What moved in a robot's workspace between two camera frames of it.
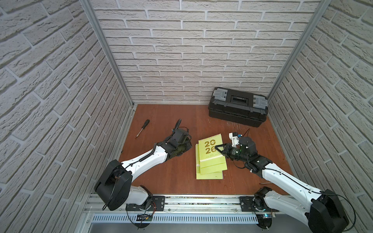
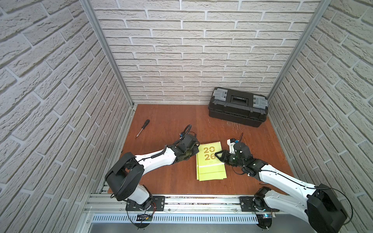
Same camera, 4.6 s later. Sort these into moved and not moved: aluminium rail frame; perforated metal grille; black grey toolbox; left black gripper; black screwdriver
Moved: left black gripper
Not moved: perforated metal grille; black grey toolbox; aluminium rail frame; black screwdriver
